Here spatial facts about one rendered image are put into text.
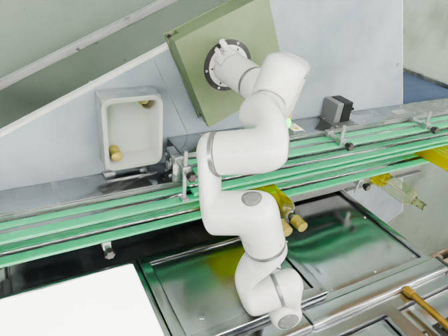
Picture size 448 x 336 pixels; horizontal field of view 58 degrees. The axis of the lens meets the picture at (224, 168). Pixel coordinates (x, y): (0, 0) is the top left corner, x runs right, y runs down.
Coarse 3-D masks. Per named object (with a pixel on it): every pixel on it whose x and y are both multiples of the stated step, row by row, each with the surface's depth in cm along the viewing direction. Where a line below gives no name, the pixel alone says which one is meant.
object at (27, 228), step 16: (368, 160) 156; (288, 176) 140; (304, 176) 142; (160, 192) 124; (176, 192) 125; (80, 208) 114; (96, 208) 115; (112, 208) 116; (128, 208) 116; (144, 208) 117; (160, 208) 118; (0, 224) 105; (16, 224) 106; (32, 224) 107; (48, 224) 107; (64, 224) 107; (80, 224) 108; (0, 240) 100; (16, 240) 101
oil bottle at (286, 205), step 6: (264, 186) 136; (270, 186) 136; (276, 186) 137; (270, 192) 133; (276, 192) 133; (282, 192) 134; (276, 198) 130; (282, 198) 130; (288, 198) 131; (282, 204) 128; (288, 204) 128; (294, 204) 129; (282, 210) 127; (288, 210) 127; (294, 210) 128; (282, 216) 128
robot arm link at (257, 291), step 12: (240, 264) 84; (252, 264) 80; (264, 264) 78; (276, 264) 78; (240, 276) 83; (252, 276) 80; (264, 276) 80; (240, 288) 84; (252, 288) 82; (264, 288) 88; (252, 300) 86; (264, 300) 87; (276, 300) 87; (252, 312) 87; (264, 312) 88
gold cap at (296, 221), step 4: (296, 216) 125; (292, 220) 124; (296, 220) 123; (300, 220) 123; (292, 224) 125; (296, 224) 123; (300, 224) 122; (304, 224) 122; (296, 228) 124; (300, 228) 122; (304, 228) 123
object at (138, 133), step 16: (144, 96) 112; (112, 112) 117; (128, 112) 120; (144, 112) 122; (160, 112) 117; (112, 128) 120; (128, 128) 122; (144, 128) 125; (160, 128) 119; (112, 144) 122; (128, 144) 125; (144, 144) 128; (160, 144) 122; (112, 160) 122; (128, 160) 123; (144, 160) 124
